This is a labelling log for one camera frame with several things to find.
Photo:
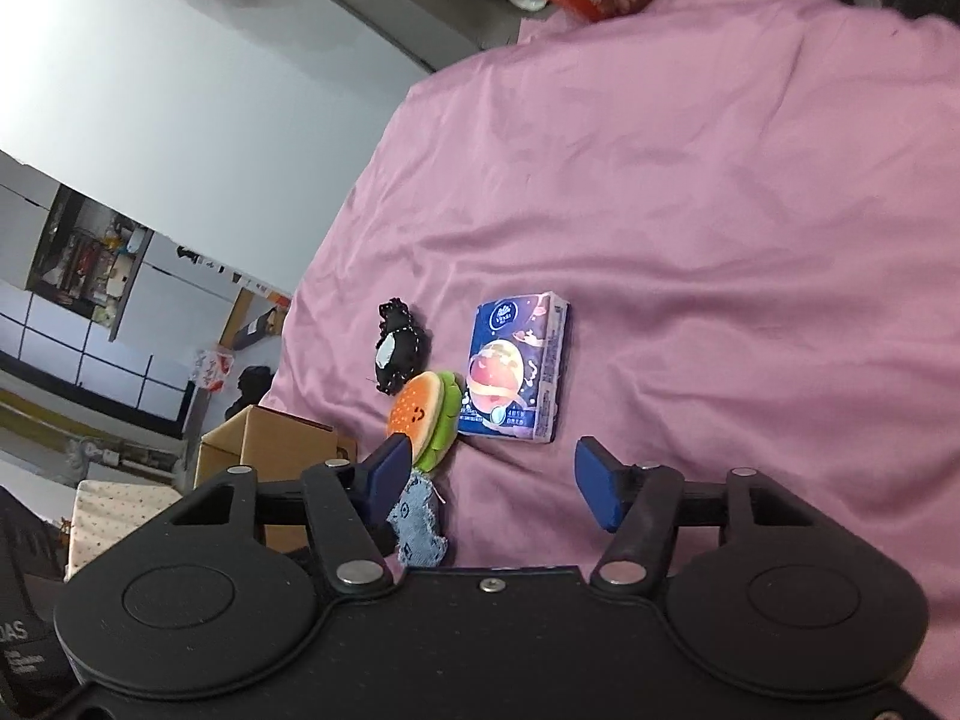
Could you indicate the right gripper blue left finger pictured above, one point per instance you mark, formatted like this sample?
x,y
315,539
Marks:
x,y
382,478

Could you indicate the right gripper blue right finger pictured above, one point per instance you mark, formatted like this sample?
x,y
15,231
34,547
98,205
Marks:
x,y
608,487

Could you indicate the black felt plush toy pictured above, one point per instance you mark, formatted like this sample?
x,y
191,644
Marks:
x,y
401,352

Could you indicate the blue tissue pack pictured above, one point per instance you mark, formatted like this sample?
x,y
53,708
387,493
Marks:
x,y
514,370

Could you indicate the blue denim elephant toy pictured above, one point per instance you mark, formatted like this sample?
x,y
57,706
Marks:
x,y
417,521

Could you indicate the hamburger plush toy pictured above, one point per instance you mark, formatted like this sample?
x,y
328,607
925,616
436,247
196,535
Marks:
x,y
427,411

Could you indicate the brown cardboard box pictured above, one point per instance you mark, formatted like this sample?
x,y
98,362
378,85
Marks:
x,y
279,447

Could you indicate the white red plastic bag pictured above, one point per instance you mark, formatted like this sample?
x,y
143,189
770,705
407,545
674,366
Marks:
x,y
212,366

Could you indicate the pink bed sheet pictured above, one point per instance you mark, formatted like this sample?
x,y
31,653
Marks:
x,y
751,209

